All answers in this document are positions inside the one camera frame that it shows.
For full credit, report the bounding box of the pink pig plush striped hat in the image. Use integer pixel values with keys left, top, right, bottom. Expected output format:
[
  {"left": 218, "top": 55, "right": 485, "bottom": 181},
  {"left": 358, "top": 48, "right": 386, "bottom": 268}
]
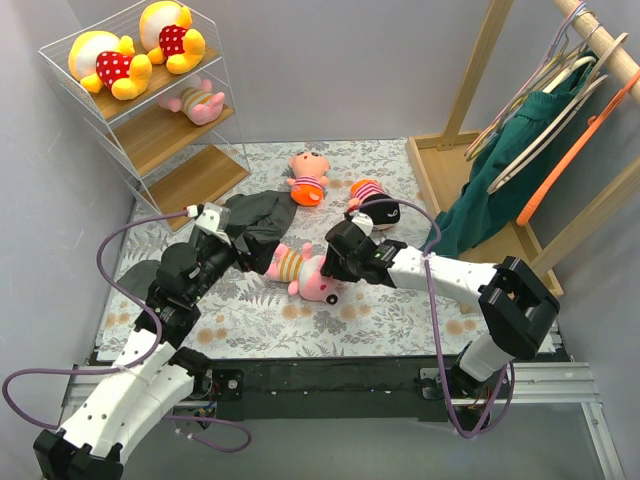
[{"left": 266, "top": 242, "right": 338, "bottom": 305}]

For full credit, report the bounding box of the pink frog plush striped shirt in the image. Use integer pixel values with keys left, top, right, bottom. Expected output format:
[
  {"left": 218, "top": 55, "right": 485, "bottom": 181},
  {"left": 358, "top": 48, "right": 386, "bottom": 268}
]
[{"left": 158, "top": 74, "right": 226, "bottom": 126}]

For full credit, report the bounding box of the orange bear plush polka shirt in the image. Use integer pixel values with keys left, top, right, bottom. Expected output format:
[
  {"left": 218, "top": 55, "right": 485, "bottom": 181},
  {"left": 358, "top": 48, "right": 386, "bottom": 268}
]
[{"left": 68, "top": 30, "right": 152, "bottom": 101}]

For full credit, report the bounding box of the yellow bear plush polka shirt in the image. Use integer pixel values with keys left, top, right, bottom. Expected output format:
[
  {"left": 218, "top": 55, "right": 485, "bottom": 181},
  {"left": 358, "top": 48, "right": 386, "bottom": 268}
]
[{"left": 139, "top": 1, "right": 206, "bottom": 75}]

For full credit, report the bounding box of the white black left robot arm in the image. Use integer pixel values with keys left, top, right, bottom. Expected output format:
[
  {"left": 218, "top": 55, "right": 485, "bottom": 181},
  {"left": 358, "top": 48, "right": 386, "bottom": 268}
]
[{"left": 33, "top": 227, "right": 280, "bottom": 479}]

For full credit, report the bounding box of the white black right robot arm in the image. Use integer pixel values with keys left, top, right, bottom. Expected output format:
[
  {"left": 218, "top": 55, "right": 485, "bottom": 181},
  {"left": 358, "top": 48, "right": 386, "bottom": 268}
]
[{"left": 321, "top": 220, "right": 560, "bottom": 398}]

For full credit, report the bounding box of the dark grey cloth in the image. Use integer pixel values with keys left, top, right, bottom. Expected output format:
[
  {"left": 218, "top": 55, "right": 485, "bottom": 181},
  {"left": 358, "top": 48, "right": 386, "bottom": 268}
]
[{"left": 117, "top": 190, "right": 298, "bottom": 299}]

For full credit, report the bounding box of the floral table mat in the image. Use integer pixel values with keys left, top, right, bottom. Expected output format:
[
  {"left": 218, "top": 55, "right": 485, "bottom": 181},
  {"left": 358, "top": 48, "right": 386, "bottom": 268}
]
[{"left": 99, "top": 137, "right": 556, "bottom": 360}]

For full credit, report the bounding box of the small orange striped plush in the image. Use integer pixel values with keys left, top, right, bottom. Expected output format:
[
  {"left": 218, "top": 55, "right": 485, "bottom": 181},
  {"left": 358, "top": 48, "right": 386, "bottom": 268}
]
[{"left": 348, "top": 179, "right": 401, "bottom": 231}]

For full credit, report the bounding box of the peach doll plush striped shirt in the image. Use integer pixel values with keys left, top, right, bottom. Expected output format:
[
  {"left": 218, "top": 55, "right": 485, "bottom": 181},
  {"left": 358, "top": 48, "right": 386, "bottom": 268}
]
[{"left": 287, "top": 151, "right": 330, "bottom": 207}]

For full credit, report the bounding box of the wooden clothes rack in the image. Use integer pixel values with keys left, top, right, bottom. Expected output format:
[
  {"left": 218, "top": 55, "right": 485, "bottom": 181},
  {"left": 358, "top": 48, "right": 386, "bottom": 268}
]
[{"left": 406, "top": 1, "right": 639, "bottom": 296}]

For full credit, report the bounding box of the dark green garment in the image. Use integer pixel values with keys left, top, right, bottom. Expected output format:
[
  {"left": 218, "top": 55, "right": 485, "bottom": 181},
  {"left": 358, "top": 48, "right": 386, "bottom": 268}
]
[{"left": 422, "top": 62, "right": 595, "bottom": 258}]

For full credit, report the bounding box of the orange plastic hanger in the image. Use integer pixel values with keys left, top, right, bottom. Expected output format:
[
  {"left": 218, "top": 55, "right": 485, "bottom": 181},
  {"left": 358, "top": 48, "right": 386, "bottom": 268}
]
[{"left": 516, "top": 71, "right": 640, "bottom": 226}]

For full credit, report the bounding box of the beige wooden hanger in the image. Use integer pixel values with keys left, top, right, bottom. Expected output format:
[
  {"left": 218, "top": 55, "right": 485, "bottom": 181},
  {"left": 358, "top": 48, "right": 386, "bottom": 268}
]
[{"left": 487, "top": 32, "right": 628, "bottom": 195}]

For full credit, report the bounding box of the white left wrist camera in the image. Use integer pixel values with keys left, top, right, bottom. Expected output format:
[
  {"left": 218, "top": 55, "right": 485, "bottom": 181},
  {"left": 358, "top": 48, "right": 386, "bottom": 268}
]
[{"left": 186, "top": 202, "right": 231, "bottom": 247}]

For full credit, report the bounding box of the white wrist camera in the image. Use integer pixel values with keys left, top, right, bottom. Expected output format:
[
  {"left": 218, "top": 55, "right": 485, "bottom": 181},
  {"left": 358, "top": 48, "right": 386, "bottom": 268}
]
[
  {"left": 345, "top": 210, "right": 374, "bottom": 236},
  {"left": 186, "top": 202, "right": 231, "bottom": 247}
]

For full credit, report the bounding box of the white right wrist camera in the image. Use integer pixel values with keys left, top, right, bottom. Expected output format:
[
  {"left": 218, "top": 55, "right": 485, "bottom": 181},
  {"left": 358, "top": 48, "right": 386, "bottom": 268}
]
[{"left": 345, "top": 210, "right": 374, "bottom": 236}]

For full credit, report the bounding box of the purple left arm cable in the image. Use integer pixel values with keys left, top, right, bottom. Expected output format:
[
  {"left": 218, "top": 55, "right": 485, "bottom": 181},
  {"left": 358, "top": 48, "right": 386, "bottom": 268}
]
[{"left": 2, "top": 209, "right": 252, "bottom": 454}]

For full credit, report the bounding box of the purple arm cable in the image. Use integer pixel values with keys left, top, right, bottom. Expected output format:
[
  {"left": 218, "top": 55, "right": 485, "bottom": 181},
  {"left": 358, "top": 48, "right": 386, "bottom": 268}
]
[
  {"left": 344, "top": 198, "right": 516, "bottom": 440},
  {"left": 2, "top": 209, "right": 252, "bottom": 454}
]

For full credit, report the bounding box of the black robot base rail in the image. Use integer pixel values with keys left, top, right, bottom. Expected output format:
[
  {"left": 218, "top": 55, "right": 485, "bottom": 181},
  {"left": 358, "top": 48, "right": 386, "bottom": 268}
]
[{"left": 64, "top": 357, "right": 601, "bottom": 426}]

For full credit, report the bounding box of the white wire wooden shelf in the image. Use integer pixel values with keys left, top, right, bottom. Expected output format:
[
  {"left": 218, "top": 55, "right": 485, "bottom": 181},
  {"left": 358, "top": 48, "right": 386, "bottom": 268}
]
[{"left": 39, "top": 1, "right": 250, "bottom": 216}]

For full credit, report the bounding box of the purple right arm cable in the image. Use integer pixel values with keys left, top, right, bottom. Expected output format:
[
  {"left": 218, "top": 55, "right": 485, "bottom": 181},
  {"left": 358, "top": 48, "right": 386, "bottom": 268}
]
[{"left": 344, "top": 198, "right": 516, "bottom": 440}]

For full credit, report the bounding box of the pink wire hanger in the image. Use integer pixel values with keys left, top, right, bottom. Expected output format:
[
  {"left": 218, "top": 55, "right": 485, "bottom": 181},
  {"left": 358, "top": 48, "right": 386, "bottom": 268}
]
[{"left": 464, "top": 1, "right": 587, "bottom": 162}]

